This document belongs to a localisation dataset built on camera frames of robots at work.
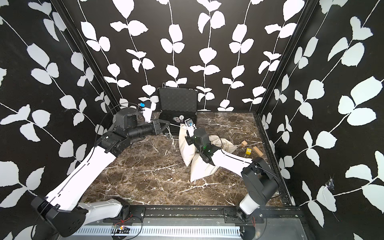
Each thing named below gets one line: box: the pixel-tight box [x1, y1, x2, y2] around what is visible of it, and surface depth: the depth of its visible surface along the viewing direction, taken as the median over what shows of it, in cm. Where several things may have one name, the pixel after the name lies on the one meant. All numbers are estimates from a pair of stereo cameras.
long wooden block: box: [253, 146, 264, 157], surface depth 100 cm
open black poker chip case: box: [158, 87, 198, 135], surface depth 112 cm
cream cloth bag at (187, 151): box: [178, 124, 196, 167], surface depth 89 cm
